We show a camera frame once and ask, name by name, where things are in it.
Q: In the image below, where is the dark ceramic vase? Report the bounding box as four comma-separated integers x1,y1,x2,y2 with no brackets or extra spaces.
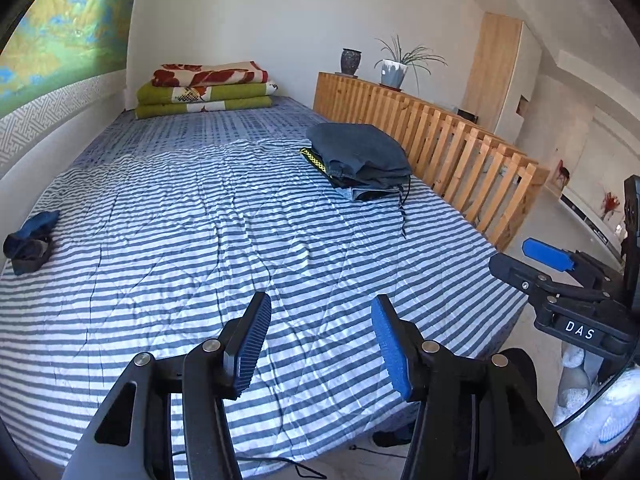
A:
340,48,361,77

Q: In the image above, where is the wooden cabinet door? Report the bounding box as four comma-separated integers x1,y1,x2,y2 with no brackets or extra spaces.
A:
462,12,523,131

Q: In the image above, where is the landscape wall tapestry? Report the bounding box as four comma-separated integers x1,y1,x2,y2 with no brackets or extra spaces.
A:
1,0,134,169

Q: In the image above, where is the potted spider plant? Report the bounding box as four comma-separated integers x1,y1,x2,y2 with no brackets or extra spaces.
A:
374,35,448,91

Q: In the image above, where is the white gloved right hand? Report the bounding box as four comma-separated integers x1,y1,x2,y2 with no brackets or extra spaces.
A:
552,344,639,462

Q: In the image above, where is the green folded blanket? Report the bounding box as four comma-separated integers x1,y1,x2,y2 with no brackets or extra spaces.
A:
134,80,278,119

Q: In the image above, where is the folded dark clothes pile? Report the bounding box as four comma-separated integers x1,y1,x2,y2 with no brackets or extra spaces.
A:
299,122,412,206

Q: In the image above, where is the wooden slat railing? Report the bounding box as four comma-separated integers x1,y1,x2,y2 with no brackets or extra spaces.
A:
314,72,549,250

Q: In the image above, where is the red cream folded blanket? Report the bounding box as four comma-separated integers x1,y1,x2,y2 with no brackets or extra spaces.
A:
151,61,269,88

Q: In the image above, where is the blue black striped underwear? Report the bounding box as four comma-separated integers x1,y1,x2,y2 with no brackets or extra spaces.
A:
3,210,60,276

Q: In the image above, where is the striped blue white quilt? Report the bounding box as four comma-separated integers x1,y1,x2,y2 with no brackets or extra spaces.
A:
1,98,525,478

